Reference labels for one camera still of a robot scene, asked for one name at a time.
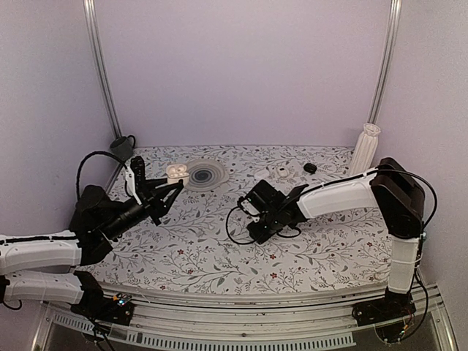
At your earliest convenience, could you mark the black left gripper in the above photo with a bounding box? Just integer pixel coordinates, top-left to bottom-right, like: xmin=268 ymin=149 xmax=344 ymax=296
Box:
xmin=102 ymin=177 xmax=183 ymax=241

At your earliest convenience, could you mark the white earbuds charging case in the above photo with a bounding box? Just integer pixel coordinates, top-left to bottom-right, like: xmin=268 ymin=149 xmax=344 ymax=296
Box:
xmin=166 ymin=164 xmax=189 ymax=186

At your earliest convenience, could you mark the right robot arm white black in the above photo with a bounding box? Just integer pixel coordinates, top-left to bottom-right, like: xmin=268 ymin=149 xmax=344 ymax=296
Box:
xmin=237 ymin=157 xmax=431 ymax=326

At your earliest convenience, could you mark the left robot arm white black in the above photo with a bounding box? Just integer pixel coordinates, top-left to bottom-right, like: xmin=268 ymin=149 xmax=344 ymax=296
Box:
xmin=1 ymin=178 xmax=184 ymax=326

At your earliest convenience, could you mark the white earbud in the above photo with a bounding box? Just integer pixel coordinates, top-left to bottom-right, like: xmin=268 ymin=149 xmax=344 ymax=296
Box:
xmin=254 ymin=169 xmax=270 ymax=180

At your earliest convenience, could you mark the swirl patterned shallow plate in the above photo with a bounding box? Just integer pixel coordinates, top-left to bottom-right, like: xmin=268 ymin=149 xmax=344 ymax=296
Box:
xmin=185 ymin=159 xmax=229 ymax=192

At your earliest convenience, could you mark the floral patterned table mat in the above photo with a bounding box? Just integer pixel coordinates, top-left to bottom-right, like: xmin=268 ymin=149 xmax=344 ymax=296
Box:
xmin=89 ymin=146 xmax=392 ymax=295

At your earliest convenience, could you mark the grey mug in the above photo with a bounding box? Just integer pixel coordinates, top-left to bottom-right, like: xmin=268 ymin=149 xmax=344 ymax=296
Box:
xmin=110 ymin=135 xmax=136 ymax=161

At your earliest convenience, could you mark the white ribbed vase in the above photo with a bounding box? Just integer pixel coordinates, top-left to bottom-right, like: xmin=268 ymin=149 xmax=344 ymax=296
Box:
xmin=349 ymin=123 xmax=381 ymax=176

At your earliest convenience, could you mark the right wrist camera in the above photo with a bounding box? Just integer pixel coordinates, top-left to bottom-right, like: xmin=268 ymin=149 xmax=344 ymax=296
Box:
xmin=237 ymin=197 xmax=260 ymax=222

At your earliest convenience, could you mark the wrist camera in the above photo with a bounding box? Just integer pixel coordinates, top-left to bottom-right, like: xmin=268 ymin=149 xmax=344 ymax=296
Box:
xmin=237 ymin=197 xmax=260 ymax=222
xmin=124 ymin=156 xmax=145 ymax=205

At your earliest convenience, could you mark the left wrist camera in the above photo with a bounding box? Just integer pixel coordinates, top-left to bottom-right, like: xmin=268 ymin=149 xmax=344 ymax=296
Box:
xmin=124 ymin=156 xmax=145 ymax=205

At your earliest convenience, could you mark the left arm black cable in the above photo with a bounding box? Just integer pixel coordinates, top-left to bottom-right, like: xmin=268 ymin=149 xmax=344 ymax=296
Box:
xmin=75 ymin=151 xmax=127 ymax=198

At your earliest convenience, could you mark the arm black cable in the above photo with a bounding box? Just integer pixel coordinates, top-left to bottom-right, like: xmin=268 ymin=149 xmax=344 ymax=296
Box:
xmin=224 ymin=166 xmax=439 ymax=246
xmin=75 ymin=151 xmax=127 ymax=198

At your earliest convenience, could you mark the aluminium front rail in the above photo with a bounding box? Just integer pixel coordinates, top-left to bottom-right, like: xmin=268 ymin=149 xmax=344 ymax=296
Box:
xmin=32 ymin=283 xmax=462 ymax=350

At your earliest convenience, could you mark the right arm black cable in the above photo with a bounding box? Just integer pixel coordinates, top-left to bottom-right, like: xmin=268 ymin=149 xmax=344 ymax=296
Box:
xmin=224 ymin=166 xmax=439 ymax=246

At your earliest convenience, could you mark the left aluminium frame post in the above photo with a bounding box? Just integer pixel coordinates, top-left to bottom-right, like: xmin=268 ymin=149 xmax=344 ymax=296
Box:
xmin=83 ymin=0 xmax=122 ymax=138

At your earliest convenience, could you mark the aluminium frame post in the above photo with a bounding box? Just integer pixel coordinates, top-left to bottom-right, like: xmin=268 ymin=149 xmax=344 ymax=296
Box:
xmin=83 ymin=0 xmax=122 ymax=138
xmin=367 ymin=0 xmax=402 ymax=124

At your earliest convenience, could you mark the right aluminium frame post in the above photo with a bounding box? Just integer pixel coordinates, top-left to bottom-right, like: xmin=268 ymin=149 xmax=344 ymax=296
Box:
xmin=367 ymin=0 xmax=402 ymax=124

